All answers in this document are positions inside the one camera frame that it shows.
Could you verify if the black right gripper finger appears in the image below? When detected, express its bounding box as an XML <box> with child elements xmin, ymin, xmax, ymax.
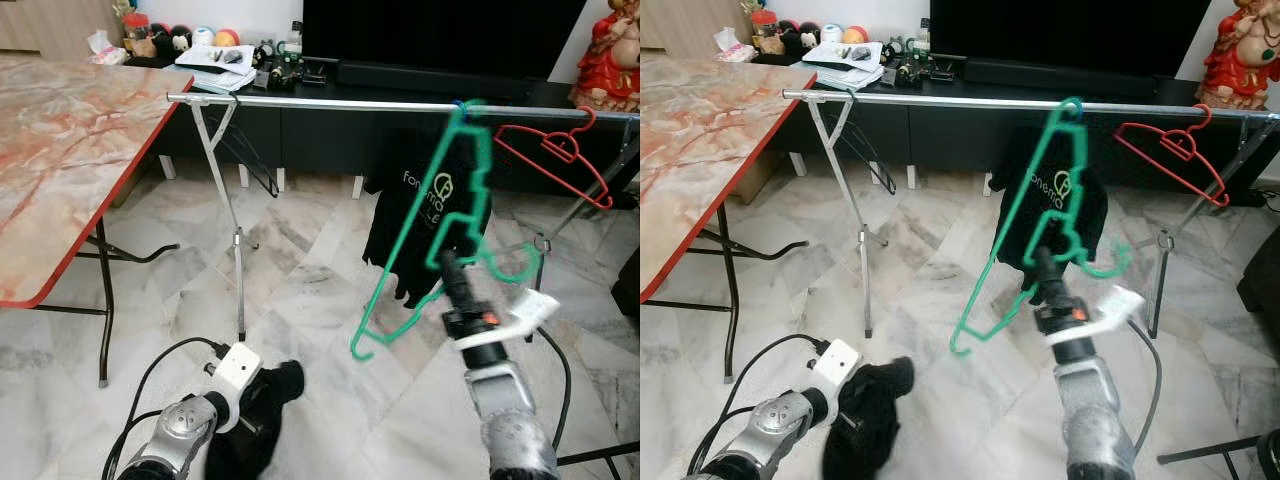
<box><xmin>437</xmin><ymin>250</ymin><xmax>469</xmax><ymax>311</ymax></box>
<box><xmin>1030</xmin><ymin>245</ymin><xmax>1059</xmax><ymax>307</ymax></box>
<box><xmin>450</xmin><ymin>250</ymin><xmax>483</xmax><ymax>309</ymax></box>
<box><xmin>1042</xmin><ymin>245</ymin><xmax>1073</xmax><ymax>304</ymax></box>

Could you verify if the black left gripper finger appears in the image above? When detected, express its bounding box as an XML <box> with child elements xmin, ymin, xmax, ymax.
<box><xmin>258</xmin><ymin>360</ymin><xmax>307</xmax><ymax>421</ymax></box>
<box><xmin>865</xmin><ymin>356</ymin><xmax>917</xmax><ymax>413</ymax></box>
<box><xmin>205</xmin><ymin>435</ymin><xmax>281</xmax><ymax>480</ymax></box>
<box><xmin>822</xmin><ymin>435</ymin><xmax>886</xmax><ymax>480</ymax></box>

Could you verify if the green plastic hanger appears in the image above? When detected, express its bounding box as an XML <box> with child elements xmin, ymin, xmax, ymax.
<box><xmin>950</xmin><ymin>97</ymin><xmax>1133</xmax><ymax>358</ymax></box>
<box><xmin>350</xmin><ymin>98</ymin><xmax>546</xmax><ymax>359</ymax></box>

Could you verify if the red plastic hanger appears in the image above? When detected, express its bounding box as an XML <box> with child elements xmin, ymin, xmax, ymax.
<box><xmin>1113</xmin><ymin>103</ymin><xmax>1231</xmax><ymax>208</ymax></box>
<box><xmin>493</xmin><ymin>105</ymin><xmax>615</xmax><ymax>211</ymax></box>

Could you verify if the black t-shirt with green logo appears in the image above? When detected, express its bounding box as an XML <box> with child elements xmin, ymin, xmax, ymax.
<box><xmin>988</xmin><ymin>125</ymin><xmax>1109</xmax><ymax>306</ymax></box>
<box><xmin>362</xmin><ymin>125</ymin><xmax>493</xmax><ymax>309</ymax></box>

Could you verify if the black television console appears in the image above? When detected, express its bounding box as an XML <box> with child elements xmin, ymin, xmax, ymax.
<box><xmin>775</xmin><ymin>55</ymin><xmax>1280</xmax><ymax>191</ymax></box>
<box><xmin>150</xmin><ymin>55</ymin><xmax>641</xmax><ymax>196</ymax></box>

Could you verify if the silver metal clothes rack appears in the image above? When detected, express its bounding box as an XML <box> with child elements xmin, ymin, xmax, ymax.
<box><xmin>782</xmin><ymin>90</ymin><xmax>1280</xmax><ymax>341</ymax></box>
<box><xmin>166</xmin><ymin>92</ymin><xmax>641</xmax><ymax>343</ymax></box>

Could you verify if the black soundbar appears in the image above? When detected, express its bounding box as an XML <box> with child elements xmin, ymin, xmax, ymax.
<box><xmin>962</xmin><ymin>58</ymin><xmax>1161</xmax><ymax>99</ymax></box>
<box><xmin>335</xmin><ymin>60</ymin><xmax>531</xmax><ymax>101</ymax></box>

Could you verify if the black flat television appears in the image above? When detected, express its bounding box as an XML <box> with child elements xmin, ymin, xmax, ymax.
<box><xmin>930</xmin><ymin>0</ymin><xmax>1213</xmax><ymax>79</ymax></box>
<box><xmin>302</xmin><ymin>0</ymin><xmax>589</xmax><ymax>81</ymax></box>

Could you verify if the red laughing Buddha statue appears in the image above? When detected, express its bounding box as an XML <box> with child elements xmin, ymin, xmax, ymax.
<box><xmin>570</xmin><ymin>0</ymin><xmax>641</xmax><ymax>113</ymax></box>
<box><xmin>1195</xmin><ymin>0</ymin><xmax>1280</xmax><ymax>111</ymax></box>

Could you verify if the marble-top folding table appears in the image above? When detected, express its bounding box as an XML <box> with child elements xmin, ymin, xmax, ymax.
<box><xmin>0</xmin><ymin>55</ymin><xmax>193</xmax><ymax>389</ymax></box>
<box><xmin>640</xmin><ymin>52</ymin><xmax>819</xmax><ymax>381</ymax></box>

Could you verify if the white paper stack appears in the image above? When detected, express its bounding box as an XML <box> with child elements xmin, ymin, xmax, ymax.
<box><xmin>802</xmin><ymin>40</ymin><xmax>884</xmax><ymax>91</ymax></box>
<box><xmin>175</xmin><ymin>42</ymin><xmax>256</xmax><ymax>94</ymax></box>

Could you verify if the beige wooden cabinet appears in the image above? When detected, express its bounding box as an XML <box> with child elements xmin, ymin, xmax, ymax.
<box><xmin>640</xmin><ymin>0</ymin><xmax>751</xmax><ymax>59</ymax></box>
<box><xmin>0</xmin><ymin>0</ymin><xmax>123</xmax><ymax>59</ymax></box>

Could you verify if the white tissue packet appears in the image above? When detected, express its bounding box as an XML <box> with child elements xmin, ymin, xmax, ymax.
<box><xmin>88</xmin><ymin>30</ymin><xmax>129</xmax><ymax>66</ymax></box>
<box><xmin>715</xmin><ymin>27</ymin><xmax>758</xmax><ymax>63</ymax></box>

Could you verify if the jar with red lid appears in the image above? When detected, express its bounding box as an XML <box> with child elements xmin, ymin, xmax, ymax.
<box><xmin>122</xmin><ymin>10</ymin><xmax>153</xmax><ymax>58</ymax></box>
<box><xmin>750</xmin><ymin>8</ymin><xmax>781</xmax><ymax>56</ymax></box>

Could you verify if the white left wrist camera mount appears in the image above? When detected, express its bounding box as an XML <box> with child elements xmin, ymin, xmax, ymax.
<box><xmin>810</xmin><ymin>338</ymin><xmax>863</xmax><ymax>431</ymax></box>
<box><xmin>213</xmin><ymin>342</ymin><xmax>264</xmax><ymax>434</ymax></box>

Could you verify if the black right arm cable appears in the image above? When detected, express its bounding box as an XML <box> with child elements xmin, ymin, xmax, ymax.
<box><xmin>525</xmin><ymin>322</ymin><xmax>573</xmax><ymax>456</ymax></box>
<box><xmin>1125</xmin><ymin>318</ymin><xmax>1164</xmax><ymax>456</ymax></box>

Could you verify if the black wire hanger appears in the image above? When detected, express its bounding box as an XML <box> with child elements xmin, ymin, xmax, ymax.
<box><xmin>840</xmin><ymin>100</ymin><xmax>898</xmax><ymax>196</ymax></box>
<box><xmin>213</xmin><ymin>105</ymin><xmax>282</xmax><ymax>199</ymax></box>

